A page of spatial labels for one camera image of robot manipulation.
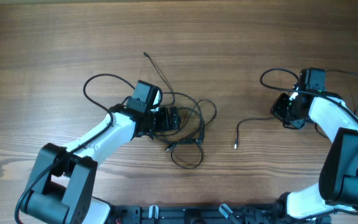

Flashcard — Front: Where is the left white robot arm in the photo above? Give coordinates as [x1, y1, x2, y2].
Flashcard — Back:
[14, 81, 181, 224]

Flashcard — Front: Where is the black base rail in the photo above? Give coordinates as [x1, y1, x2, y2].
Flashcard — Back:
[111, 203, 332, 224]

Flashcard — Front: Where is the black micro USB cable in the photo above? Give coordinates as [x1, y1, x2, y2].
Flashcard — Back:
[233, 116, 276, 149]

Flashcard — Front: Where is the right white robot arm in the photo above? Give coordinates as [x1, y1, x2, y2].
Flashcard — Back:
[270, 68, 358, 221]

